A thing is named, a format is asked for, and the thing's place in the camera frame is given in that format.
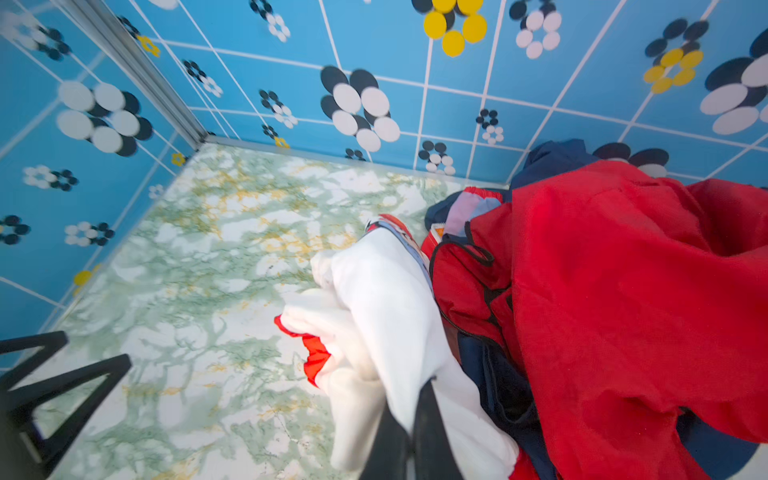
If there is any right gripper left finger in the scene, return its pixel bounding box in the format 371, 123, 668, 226
1, 331, 132, 478

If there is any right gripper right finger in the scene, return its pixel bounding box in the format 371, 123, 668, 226
359, 378, 463, 480

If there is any white red printed cloth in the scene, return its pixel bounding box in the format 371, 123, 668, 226
275, 215, 521, 479

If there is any navy blue cloth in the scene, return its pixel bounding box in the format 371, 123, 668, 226
422, 139, 758, 479

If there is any red jacket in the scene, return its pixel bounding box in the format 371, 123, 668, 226
431, 161, 767, 479

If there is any left aluminium corner post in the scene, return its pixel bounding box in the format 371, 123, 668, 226
59, 0, 209, 149

